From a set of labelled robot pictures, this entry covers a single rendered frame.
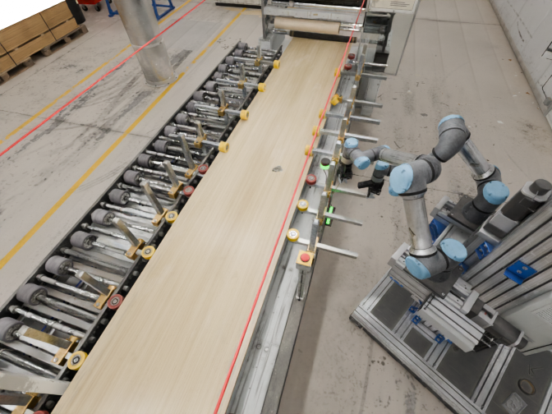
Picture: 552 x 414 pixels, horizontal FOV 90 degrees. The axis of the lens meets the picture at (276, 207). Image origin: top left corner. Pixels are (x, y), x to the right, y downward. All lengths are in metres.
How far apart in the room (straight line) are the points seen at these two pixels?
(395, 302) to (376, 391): 0.64
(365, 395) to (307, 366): 0.44
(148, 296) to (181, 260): 0.26
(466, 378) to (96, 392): 2.20
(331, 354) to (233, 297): 1.11
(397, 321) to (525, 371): 0.83
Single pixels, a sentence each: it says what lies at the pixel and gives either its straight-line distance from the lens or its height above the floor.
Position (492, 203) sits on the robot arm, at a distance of 1.87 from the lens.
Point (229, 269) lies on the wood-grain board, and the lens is 1.69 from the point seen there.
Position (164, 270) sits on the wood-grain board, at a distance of 1.80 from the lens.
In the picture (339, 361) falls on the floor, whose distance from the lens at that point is 2.47.
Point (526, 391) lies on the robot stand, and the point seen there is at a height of 0.21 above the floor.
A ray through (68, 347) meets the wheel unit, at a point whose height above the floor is 0.85.
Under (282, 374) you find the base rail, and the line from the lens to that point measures 1.72.
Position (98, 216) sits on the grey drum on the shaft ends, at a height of 0.85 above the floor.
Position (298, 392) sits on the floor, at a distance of 2.42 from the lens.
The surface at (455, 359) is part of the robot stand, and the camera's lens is 2.52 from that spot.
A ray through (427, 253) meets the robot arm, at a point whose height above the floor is 1.29.
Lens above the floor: 2.41
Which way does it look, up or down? 53 degrees down
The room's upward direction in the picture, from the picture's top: 3 degrees counter-clockwise
